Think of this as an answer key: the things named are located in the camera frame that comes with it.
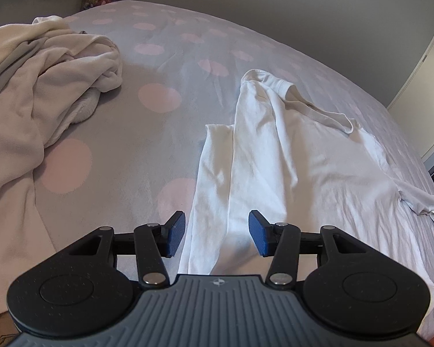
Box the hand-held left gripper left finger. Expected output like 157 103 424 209
60 210 186 287

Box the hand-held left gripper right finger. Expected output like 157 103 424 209
248 210 375 287

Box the white t-shirt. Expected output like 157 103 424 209
181 69 434 275

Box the white knitted cloth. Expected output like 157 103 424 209
70 88 102 125

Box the bed with pink-dotted sheet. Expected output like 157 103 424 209
0 0 434 333

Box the cream fleece blanket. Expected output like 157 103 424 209
0 15 124 319

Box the cream room door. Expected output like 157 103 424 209
387 18 434 174

